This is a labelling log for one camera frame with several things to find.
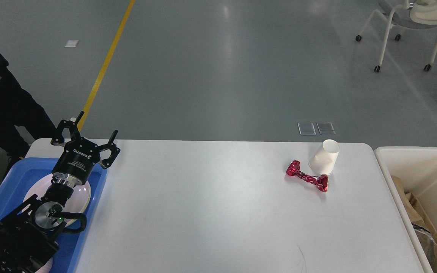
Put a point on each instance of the beige waste bin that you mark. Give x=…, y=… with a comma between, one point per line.
x=417, y=168

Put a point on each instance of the white floor label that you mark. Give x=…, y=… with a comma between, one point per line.
x=71, y=43

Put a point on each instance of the blue plastic tray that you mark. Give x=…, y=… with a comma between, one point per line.
x=25, y=174

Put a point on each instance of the brown paper bag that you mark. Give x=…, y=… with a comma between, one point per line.
x=414, y=209

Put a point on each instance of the white paper cup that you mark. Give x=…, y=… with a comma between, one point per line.
x=324, y=158

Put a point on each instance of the red foil wrapper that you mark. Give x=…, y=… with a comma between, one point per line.
x=320, y=181

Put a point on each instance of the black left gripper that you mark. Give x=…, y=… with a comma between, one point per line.
x=77, y=158

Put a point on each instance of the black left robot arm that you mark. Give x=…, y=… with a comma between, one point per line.
x=66, y=131

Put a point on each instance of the floor socket plates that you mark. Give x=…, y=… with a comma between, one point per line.
x=314, y=128

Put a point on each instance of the person in black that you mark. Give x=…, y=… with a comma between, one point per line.
x=18, y=108

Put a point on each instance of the pink plate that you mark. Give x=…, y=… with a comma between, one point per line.
x=72, y=200

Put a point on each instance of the white chair on wheels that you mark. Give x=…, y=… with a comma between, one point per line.
x=407, y=15

